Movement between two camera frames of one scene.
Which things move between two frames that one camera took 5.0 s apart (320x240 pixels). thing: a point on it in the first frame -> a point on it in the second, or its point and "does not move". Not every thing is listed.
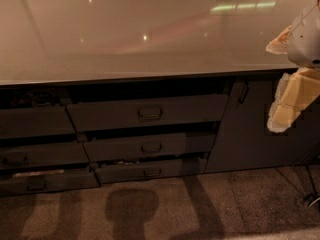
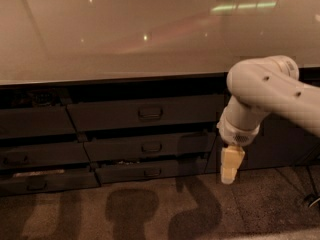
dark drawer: x=35 y=122 does not move
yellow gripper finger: x=296 y=90 -> x=237 y=128
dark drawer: x=117 y=173 does not move
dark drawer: x=149 y=147 does not move
